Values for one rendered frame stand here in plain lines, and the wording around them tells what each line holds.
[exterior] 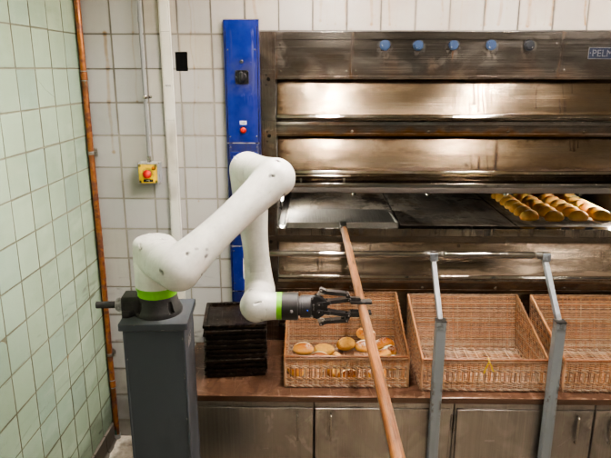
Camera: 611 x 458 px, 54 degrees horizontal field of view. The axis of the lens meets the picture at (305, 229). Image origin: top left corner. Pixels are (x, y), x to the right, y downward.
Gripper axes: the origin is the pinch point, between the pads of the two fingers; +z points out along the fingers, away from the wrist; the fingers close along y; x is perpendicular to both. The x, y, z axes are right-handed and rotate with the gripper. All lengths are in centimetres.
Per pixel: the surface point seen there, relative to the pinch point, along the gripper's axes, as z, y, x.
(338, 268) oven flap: -3, 20, -98
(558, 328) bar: 83, 24, -39
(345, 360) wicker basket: -1, 46, -52
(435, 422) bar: 37, 68, -39
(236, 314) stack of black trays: -51, 35, -75
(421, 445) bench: 32, 83, -45
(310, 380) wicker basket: -16, 56, -52
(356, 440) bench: 4, 81, -45
